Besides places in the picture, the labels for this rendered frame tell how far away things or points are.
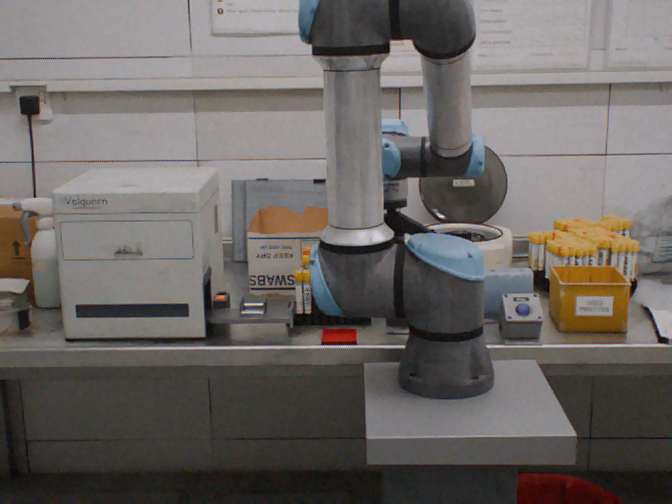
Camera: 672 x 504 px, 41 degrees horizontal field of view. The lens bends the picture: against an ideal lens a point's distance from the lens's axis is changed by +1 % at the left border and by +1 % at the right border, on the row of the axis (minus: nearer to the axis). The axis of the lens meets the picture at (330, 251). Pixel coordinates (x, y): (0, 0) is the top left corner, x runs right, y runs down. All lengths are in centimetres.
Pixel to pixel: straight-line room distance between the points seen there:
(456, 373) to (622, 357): 50
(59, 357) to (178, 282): 27
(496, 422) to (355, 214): 36
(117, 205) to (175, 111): 65
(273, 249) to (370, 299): 68
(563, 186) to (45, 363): 134
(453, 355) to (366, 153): 33
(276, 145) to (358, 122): 101
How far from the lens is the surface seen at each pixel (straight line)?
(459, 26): 133
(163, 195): 172
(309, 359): 173
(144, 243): 175
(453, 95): 144
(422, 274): 136
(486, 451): 129
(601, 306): 183
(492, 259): 201
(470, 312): 138
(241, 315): 178
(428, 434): 128
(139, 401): 258
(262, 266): 203
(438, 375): 139
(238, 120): 233
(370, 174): 135
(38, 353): 183
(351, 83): 132
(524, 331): 176
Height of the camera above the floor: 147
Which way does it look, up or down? 14 degrees down
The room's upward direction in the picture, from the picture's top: 1 degrees counter-clockwise
